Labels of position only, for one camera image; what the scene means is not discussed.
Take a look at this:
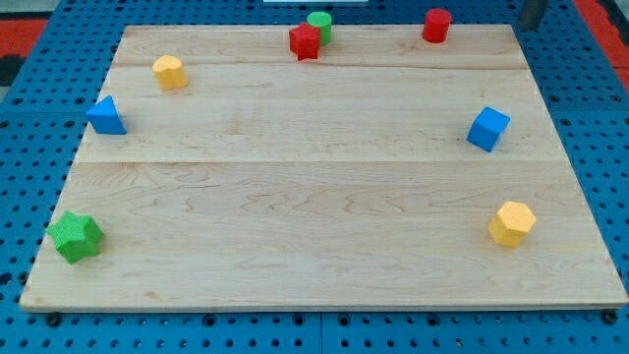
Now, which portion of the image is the yellow heart block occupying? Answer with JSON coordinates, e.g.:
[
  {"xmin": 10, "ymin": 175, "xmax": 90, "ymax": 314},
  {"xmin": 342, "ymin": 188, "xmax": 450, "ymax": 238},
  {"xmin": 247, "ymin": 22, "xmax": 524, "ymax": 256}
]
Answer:
[{"xmin": 152, "ymin": 55, "xmax": 189, "ymax": 90}]

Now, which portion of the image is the red cylinder block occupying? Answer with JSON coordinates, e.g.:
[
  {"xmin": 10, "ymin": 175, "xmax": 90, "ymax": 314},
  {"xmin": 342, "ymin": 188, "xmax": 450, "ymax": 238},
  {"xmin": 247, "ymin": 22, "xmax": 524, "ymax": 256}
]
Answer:
[{"xmin": 422, "ymin": 9, "xmax": 452, "ymax": 43}]

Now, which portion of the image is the red star block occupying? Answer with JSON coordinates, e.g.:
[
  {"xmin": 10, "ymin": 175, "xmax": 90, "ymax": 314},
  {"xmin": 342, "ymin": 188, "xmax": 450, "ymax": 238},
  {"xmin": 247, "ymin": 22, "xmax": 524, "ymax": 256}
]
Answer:
[{"xmin": 289, "ymin": 23, "xmax": 320, "ymax": 61}]

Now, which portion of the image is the yellow hexagon block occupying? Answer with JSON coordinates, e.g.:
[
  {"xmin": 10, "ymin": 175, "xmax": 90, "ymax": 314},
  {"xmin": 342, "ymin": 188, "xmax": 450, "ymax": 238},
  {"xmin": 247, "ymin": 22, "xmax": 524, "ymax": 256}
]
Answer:
[{"xmin": 487, "ymin": 201, "xmax": 537, "ymax": 248}]

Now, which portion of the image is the green star block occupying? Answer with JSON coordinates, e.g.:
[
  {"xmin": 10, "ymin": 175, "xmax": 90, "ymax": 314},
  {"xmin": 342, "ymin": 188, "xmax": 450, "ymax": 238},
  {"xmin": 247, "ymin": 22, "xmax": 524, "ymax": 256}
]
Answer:
[{"xmin": 45, "ymin": 210, "xmax": 104, "ymax": 264}]

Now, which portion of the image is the blue triangle block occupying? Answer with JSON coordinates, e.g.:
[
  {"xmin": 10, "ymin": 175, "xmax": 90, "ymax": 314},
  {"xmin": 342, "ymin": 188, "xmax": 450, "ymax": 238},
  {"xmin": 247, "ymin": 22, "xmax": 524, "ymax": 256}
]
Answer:
[{"xmin": 86, "ymin": 96, "xmax": 127, "ymax": 135}]

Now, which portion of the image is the grey metal post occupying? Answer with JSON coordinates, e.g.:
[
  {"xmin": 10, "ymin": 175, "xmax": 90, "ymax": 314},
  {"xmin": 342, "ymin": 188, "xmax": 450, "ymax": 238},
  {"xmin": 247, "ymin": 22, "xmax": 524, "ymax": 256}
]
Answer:
[{"xmin": 517, "ymin": 0, "xmax": 549, "ymax": 30}]

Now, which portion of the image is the green cylinder block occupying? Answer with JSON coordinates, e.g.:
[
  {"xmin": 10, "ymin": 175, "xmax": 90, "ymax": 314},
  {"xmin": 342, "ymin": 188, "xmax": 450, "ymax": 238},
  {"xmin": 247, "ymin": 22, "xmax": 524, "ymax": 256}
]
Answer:
[{"xmin": 307, "ymin": 11, "xmax": 332, "ymax": 46}]

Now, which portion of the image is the light wooden board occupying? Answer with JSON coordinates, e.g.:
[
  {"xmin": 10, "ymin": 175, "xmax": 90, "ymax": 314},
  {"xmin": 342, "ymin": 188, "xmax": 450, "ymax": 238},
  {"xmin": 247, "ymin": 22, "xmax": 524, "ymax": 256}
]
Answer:
[{"xmin": 20, "ymin": 25, "xmax": 628, "ymax": 313}]

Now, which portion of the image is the blue cube block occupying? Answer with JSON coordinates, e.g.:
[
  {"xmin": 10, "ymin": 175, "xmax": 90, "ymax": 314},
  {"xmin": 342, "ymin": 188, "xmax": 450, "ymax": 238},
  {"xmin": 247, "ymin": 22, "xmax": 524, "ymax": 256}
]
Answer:
[{"xmin": 467, "ymin": 107, "xmax": 511, "ymax": 152}]

